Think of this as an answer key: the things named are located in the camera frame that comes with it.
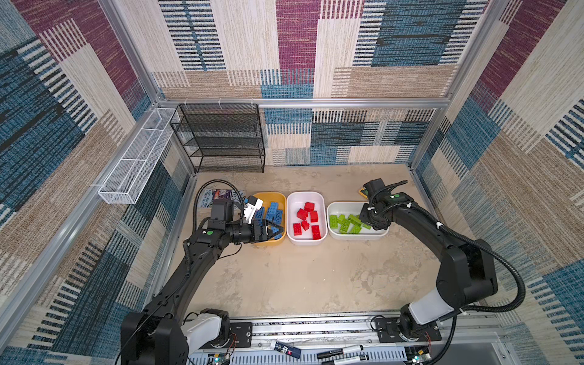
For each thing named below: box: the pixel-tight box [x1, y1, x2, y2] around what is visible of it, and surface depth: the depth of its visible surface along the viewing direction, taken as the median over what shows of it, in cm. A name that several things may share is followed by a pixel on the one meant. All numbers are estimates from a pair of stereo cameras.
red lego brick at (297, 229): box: [292, 222, 302, 236], surface depth 98 cm
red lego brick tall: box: [304, 201, 315, 213], surface depth 106 cm
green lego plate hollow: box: [349, 223, 362, 235], surface depth 98 cm
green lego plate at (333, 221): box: [329, 214, 338, 229], surface depth 103 cm
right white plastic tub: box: [326, 201, 390, 241], surface depth 99 cm
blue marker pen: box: [269, 339, 302, 359], surface depth 71 cm
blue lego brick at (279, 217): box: [275, 209, 283, 226], surface depth 101 cm
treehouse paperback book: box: [198, 188, 245, 208], surface depth 110 cm
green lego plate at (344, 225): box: [339, 218, 352, 233], surface depth 98 cm
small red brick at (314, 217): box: [310, 210, 319, 223], surface depth 101 cm
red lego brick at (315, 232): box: [311, 225, 322, 240], surface depth 98 cm
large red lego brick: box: [296, 208, 308, 222], surface depth 104 cm
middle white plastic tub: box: [285, 190, 328, 246], surface depth 101 cm
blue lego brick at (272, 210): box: [266, 202, 279, 218], surface depth 101 cm
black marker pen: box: [316, 344, 365, 359], surface depth 72 cm
